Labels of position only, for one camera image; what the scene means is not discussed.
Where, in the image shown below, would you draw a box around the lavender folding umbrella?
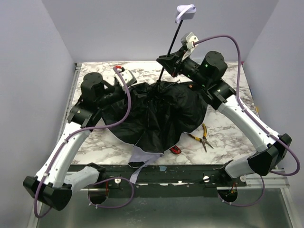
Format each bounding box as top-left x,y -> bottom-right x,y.
101,4 -> 209,185

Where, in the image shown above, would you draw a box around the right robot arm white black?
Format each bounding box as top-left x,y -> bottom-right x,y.
157,50 -> 292,179

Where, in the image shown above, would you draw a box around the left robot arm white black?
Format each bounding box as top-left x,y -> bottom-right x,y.
23,66 -> 137,211

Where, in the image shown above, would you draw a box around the yellow black needle-nose pliers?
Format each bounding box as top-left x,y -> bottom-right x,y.
187,123 -> 214,152

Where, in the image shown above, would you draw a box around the red black utility knife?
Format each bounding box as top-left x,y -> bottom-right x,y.
170,146 -> 181,154

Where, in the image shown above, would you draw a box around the blue tape piece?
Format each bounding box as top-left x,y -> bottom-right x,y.
159,166 -> 167,171

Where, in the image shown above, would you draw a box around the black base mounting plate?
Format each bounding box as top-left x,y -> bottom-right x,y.
84,165 -> 247,199

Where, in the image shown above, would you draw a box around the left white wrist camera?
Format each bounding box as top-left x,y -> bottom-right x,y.
114,66 -> 137,93

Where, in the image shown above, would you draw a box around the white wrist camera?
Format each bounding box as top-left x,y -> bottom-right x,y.
114,66 -> 137,93
181,32 -> 198,62

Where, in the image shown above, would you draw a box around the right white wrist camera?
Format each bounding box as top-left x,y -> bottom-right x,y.
181,32 -> 198,62

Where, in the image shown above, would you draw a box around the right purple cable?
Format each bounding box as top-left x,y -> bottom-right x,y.
193,35 -> 301,208

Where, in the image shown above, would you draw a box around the aluminium frame rail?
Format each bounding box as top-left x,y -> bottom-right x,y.
59,165 -> 290,190

